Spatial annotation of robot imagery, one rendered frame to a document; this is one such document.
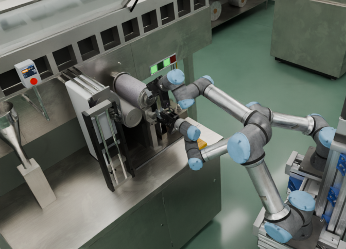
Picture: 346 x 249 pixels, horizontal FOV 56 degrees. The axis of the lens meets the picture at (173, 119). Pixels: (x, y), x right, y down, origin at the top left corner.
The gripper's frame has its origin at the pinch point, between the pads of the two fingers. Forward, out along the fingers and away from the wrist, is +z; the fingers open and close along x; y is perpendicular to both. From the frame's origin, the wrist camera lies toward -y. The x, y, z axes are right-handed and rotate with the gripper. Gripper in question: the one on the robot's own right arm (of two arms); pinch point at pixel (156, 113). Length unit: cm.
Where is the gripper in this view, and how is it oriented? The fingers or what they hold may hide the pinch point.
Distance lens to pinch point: 203.3
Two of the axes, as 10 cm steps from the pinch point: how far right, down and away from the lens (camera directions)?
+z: -6.7, -4.1, 6.2
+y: -1.1, -7.8, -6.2
